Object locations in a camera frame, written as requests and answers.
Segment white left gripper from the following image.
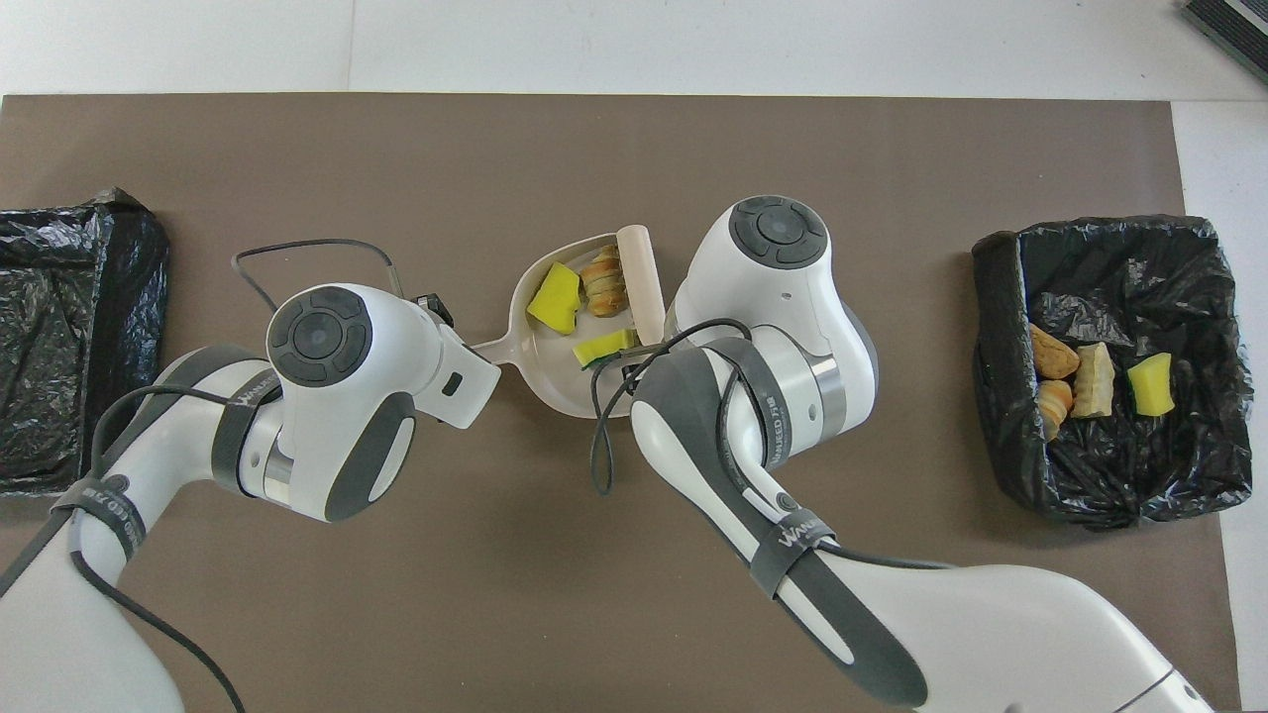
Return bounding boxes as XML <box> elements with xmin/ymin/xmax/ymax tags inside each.
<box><xmin>413</xmin><ymin>293</ymin><xmax>503</xmax><ymax>431</ymax></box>

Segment yellow sponge wedge piece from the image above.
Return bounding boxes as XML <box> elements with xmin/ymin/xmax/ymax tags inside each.
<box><xmin>525</xmin><ymin>261</ymin><xmax>583</xmax><ymax>336</ymax></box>

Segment beige plastic dustpan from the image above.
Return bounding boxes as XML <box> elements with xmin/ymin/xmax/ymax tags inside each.
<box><xmin>472</xmin><ymin>233</ymin><xmax>667</xmax><ymax>420</ymax></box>

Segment striped croissant piece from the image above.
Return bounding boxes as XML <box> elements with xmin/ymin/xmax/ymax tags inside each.
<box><xmin>1075</xmin><ymin>342</ymin><xmax>1117</xmax><ymax>419</ymax></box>
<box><xmin>579</xmin><ymin>244</ymin><xmax>631</xmax><ymax>319</ymax></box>
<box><xmin>1035</xmin><ymin>379</ymin><xmax>1075</xmax><ymax>442</ymax></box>

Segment notched yellow sponge piece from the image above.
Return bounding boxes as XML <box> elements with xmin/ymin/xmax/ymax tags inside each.
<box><xmin>573</xmin><ymin>327</ymin><xmax>639</xmax><ymax>370</ymax></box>

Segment beige hand brush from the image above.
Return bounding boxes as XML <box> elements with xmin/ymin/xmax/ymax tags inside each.
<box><xmin>615</xmin><ymin>224</ymin><xmax>668</xmax><ymax>349</ymax></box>

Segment brown round bread roll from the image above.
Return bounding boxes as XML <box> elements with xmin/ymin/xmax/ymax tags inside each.
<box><xmin>1030</xmin><ymin>324</ymin><xmax>1081</xmax><ymax>381</ymax></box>

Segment small yellow sponge piece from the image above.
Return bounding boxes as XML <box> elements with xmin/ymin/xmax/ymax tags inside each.
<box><xmin>1127</xmin><ymin>353</ymin><xmax>1176</xmax><ymax>418</ymax></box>

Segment black bag lined bin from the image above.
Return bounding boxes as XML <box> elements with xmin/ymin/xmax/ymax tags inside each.
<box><xmin>0</xmin><ymin>186</ymin><xmax>171</xmax><ymax>498</ymax></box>
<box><xmin>971</xmin><ymin>214</ymin><xmax>1255</xmax><ymax>533</ymax></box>

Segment brown table mat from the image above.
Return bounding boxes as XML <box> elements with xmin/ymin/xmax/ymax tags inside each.
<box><xmin>0</xmin><ymin>93</ymin><xmax>1245</xmax><ymax>713</ymax></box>

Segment dark ribbed device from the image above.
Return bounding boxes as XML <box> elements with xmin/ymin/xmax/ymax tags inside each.
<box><xmin>1179</xmin><ymin>0</ymin><xmax>1268</xmax><ymax>85</ymax></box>

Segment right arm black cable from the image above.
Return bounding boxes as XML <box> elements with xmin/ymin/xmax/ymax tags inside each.
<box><xmin>589</xmin><ymin>318</ymin><xmax>952</xmax><ymax>572</ymax></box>

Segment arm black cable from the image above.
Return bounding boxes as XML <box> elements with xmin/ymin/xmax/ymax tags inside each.
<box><xmin>589</xmin><ymin>318</ymin><xmax>952</xmax><ymax>572</ymax></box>
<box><xmin>0</xmin><ymin>238</ymin><xmax>407</xmax><ymax>713</ymax></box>

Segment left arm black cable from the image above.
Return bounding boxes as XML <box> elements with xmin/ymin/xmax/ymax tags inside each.
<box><xmin>0</xmin><ymin>238</ymin><xmax>407</xmax><ymax>713</ymax></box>

